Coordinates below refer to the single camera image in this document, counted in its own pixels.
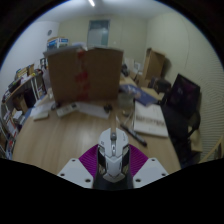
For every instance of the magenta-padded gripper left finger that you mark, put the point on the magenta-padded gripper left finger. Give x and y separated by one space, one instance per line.
75 170

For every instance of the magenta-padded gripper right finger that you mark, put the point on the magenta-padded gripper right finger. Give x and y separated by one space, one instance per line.
150 170

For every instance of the white computer mouse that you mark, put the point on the white computer mouse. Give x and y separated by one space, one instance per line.
113 156

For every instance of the black pen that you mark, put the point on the black pen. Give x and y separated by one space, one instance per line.
133 135

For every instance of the black office chair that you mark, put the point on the black office chair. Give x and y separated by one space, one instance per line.
181 133

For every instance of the open white notebook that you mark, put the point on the open white notebook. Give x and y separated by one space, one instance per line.
150 120

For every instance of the white calculator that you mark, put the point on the white calculator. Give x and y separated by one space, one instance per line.
67 110

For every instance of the white paper sheet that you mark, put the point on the white paper sheet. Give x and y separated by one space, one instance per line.
94 110

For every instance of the blue folder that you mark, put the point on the blue folder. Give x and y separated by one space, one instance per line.
140 93

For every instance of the dark flat monitor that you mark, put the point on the dark flat monitor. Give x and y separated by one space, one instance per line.
183 93

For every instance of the long wooden side desk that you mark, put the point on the long wooden side desk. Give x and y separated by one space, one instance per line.
25 86

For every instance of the large brown cardboard box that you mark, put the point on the large brown cardboard box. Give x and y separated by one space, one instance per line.
100 73

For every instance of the tall flat cardboard box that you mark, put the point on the tall flat cardboard box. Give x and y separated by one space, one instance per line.
154 65

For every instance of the blue glass display cabinet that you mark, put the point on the blue glass display cabinet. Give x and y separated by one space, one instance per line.
57 42

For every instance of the grey door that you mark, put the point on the grey door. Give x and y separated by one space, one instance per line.
98 33

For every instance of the ceiling light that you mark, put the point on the ceiling light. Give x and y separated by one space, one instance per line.
91 3

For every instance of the round wall clock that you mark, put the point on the round wall clock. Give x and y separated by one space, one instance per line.
49 32

